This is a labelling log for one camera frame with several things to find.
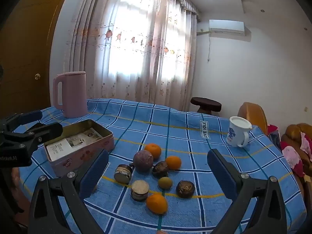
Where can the pink electric kettle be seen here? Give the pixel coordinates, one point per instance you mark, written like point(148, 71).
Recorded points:
point(73, 95)

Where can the orange tangerine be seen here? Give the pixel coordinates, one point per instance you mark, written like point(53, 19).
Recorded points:
point(174, 162)
point(157, 204)
point(153, 151)

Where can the sheer floral curtain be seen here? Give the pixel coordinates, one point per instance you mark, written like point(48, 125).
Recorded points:
point(134, 41)

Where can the dark brown fruit piece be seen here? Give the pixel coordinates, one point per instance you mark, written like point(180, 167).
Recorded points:
point(185, 189)
point(160, 169)
point(123, 173)
point(140, 190)

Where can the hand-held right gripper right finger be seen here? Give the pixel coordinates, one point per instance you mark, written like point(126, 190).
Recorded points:
point(221, 170)

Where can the blue checked tablecloth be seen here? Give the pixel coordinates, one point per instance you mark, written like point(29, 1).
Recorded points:
point(199, 212)

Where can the dark round wooden stool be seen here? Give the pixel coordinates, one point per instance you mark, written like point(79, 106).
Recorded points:
point(206, 103)

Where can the brass door knob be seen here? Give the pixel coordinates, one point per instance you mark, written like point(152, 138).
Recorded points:
point(37, 76)

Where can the brown sofa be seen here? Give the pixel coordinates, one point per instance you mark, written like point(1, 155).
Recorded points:
point(293, 132)

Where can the purple round passion fruit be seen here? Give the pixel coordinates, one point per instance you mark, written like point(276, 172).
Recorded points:
point(143, 161)

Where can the white wall air conditioner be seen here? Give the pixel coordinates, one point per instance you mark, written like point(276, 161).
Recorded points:
point(226, 26)

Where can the pink metal tin box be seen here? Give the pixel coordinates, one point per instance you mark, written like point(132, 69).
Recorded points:
point(80, 151)

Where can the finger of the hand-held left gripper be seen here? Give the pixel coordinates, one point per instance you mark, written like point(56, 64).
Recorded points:
point(48, 130)
point(29, 116)

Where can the pink cloth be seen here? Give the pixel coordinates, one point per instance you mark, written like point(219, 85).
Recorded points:
point(292, 158)
point(306, 143)

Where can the printed paper card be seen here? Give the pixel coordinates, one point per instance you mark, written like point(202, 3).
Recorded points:
point(73, 141)

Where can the brown wooden door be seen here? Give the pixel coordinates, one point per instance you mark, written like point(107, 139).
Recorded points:
point(26, 41)

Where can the white mug blue print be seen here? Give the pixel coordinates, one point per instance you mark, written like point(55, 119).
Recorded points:
point(237, 131)

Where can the small green round fruit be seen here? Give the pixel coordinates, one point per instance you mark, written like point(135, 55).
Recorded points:
point(165, 183)

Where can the red pink bag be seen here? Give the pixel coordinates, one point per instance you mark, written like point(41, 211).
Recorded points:
point(273, 134)

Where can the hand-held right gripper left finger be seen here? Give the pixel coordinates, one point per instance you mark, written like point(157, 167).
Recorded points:
point(93, 173)

